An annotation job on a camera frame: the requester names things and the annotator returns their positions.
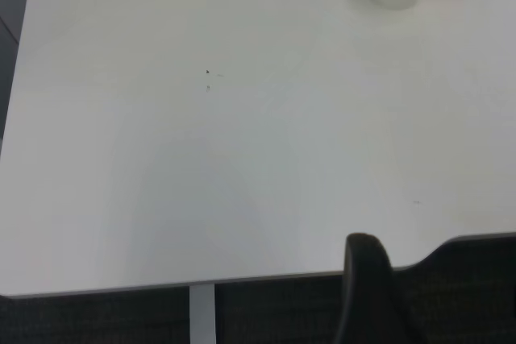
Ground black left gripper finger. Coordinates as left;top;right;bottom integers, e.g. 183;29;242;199
334;232;428;344

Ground white table leg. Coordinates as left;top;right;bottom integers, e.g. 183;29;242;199
189;284;217;344

